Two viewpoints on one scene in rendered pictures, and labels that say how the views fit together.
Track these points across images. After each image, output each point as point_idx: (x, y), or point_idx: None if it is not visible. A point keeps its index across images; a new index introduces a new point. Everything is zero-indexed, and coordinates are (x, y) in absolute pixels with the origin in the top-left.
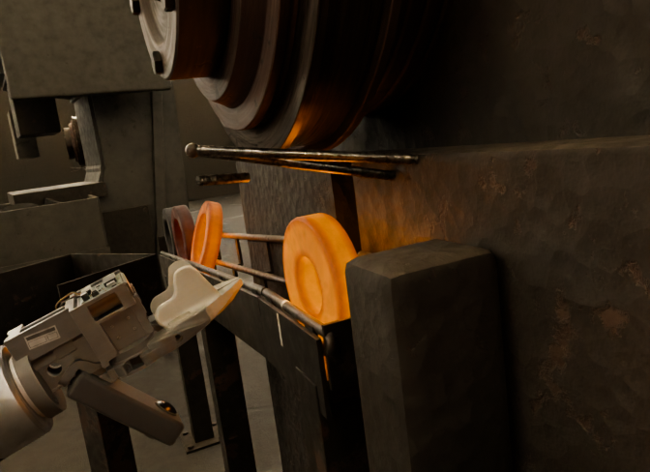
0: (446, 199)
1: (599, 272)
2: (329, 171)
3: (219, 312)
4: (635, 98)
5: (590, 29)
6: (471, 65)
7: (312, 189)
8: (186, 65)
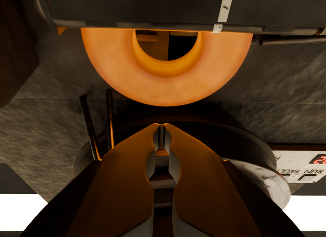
0: (50, 79)
1: None
2: (108, 127)
3: (115, 145)
4: None
5: (29, 108)
6: (90, 108)
7: (247, 83)
8: (155, 235)
